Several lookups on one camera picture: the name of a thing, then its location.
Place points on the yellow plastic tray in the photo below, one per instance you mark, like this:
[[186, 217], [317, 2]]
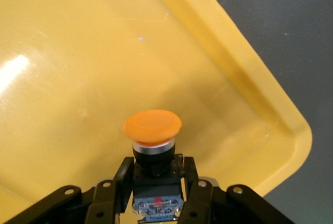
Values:
[[104, 52]]

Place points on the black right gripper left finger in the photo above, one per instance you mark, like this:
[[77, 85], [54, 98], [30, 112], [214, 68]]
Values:
[[122, 182]]

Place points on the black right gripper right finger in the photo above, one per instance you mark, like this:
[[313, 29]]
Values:
[[193, 190]]

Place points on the yellow mushroom push button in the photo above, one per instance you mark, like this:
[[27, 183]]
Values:
[[152, 128]]

